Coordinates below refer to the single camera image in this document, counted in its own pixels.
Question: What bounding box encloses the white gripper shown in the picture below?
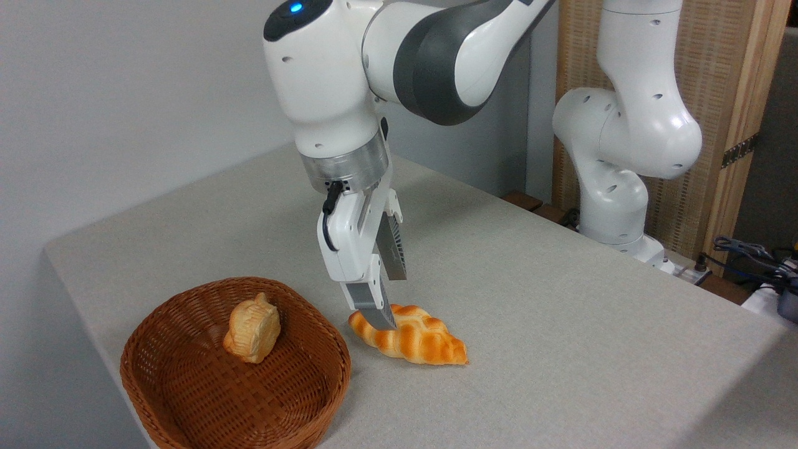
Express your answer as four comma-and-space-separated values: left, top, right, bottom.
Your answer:
316, 180, 408, 332

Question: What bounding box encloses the braided golden bread loaf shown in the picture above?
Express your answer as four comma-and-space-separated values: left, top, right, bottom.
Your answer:
348, 304, 469, 366

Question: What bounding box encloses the fish-shaped pale bread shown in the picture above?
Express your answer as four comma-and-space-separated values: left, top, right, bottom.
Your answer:
223, 292, 282, 364

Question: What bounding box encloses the brown woven wicker basket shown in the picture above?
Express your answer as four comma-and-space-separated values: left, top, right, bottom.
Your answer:
120, 276, 352, 449

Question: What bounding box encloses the metal screen hinge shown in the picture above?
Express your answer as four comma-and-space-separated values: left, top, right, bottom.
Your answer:
721, 133, 759, 169

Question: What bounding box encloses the wooden woven folding screen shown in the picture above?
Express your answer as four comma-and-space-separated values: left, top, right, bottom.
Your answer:
552, 0, 792, 275

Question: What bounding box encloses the blue-grey device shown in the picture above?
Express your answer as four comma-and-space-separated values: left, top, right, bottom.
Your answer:
776, 288, 798, 324

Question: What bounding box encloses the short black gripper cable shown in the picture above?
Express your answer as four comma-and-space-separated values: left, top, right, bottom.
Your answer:
322, 180, 345, 252

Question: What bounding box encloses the bundle of dark cables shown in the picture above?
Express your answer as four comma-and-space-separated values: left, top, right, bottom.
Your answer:
713, 235, 798, 289

